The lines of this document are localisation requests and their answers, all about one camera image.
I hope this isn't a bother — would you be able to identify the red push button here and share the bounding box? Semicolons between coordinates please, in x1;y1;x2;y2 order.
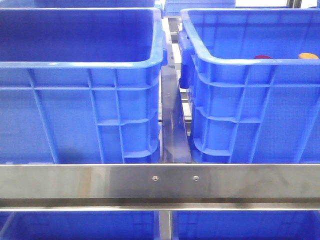
254;54;272;59

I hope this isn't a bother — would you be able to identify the right blue plastic crate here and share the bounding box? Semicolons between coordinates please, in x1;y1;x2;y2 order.
179;8;320;164

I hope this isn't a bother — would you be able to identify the steel vertical rack post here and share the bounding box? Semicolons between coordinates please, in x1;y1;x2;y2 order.
159;210;173;240

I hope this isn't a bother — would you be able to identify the lower right blue crate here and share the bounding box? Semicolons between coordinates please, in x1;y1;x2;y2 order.
172;211;320;240

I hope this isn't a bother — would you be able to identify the stainless steel rack rail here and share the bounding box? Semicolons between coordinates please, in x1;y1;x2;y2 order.
0;163;320;211

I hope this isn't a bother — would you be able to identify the lower left blue crate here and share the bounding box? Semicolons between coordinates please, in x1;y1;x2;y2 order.
0;211;160;240

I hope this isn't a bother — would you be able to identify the yellow push button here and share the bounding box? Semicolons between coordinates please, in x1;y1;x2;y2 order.
298;52;319;60

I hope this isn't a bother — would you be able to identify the blue plastic crate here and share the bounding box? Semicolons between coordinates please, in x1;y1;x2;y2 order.
179;8;320;164
0;7;167;164

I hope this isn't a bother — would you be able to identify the rear right blue crate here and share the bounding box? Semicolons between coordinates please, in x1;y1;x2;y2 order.
164;0;236;17

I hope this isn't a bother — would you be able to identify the rear left blue crate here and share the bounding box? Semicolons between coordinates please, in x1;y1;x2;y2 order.
0;0;163;9

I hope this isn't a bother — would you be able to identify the left blue plastic crate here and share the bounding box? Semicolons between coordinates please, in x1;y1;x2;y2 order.
0;7;167;164

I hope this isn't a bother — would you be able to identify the left rail screw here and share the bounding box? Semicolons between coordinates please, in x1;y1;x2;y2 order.
152;175;159;182

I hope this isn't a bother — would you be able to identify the steel divider bar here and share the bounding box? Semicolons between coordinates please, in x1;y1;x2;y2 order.
161;65;193;164

